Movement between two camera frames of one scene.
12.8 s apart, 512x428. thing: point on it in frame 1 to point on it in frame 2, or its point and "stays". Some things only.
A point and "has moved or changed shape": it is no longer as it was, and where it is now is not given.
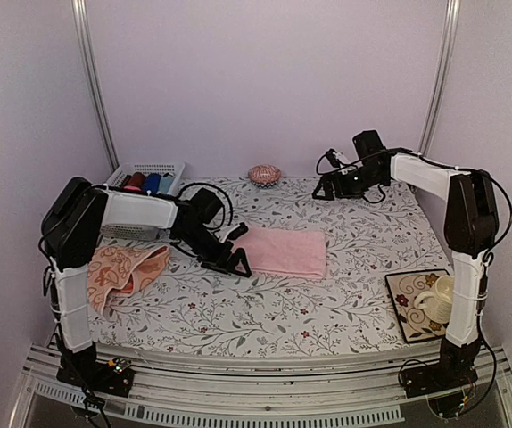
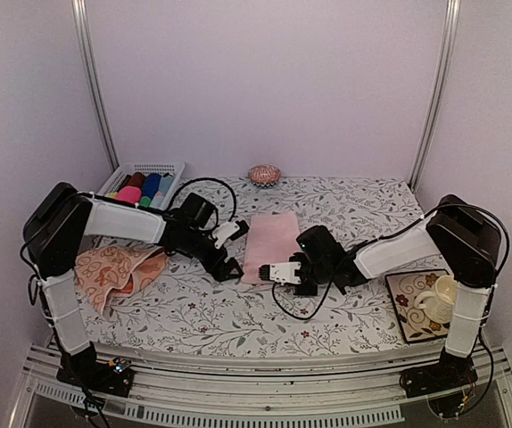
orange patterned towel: [114, 270] stays
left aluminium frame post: [82, 15] stays
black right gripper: [342, 193] to [308, 292]
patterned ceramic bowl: [264, 176] stays
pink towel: [284, 252] has moved or changed shape
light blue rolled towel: [164, 184] stays
